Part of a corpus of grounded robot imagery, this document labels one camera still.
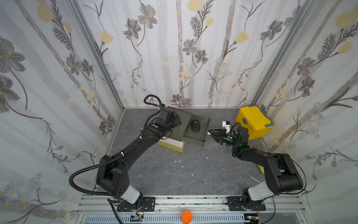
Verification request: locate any yellow lidded container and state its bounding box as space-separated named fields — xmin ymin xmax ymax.
xmin=235 ymin=105 xmax=274 ymax=140

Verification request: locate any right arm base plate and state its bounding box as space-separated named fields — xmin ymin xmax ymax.
xmin=226 ymin=196 xmax=266 ymax=211

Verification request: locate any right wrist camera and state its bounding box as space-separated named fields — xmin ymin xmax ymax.
xmin=222 ymin=121 xmax=232 ymax=134

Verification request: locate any metal scissors right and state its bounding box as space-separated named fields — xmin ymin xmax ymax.
xmin=248 ymin=175 xmax=261 ymax=183

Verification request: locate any black computer mouse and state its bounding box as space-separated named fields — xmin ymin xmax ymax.
xmin=190 ymin=119 xmax=201 ymax=133

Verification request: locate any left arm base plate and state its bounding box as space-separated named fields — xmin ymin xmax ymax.
xmin=117 ymin=197 xmax=156 ymax=212

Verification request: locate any olive top drawer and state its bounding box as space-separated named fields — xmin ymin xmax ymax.
xmin=180 ymin=114 xmax=211 ymax=147

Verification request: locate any lime green small case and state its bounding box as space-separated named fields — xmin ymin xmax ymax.
xmin=257 ymin=165 xmax=265 ymax=175

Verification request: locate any orange round button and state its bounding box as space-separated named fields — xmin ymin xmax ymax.
xmin=181 ymin=210 xmax=193 ymax=224

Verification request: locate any black corrugated cable conduit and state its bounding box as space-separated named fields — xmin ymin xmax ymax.
xmin=68 ymin=152 xmax=124 ymax=197

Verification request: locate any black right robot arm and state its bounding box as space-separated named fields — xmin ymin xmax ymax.
xmin=208 ymin=126 xmax=304 ymax=211

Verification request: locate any aluminium front rail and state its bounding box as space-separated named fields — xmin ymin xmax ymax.
xmin=71 ymin=195 xmax=312 ymax=224

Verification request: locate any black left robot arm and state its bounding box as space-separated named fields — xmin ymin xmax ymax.
xmin=96 ymin=108 xmax=182 ymax=210

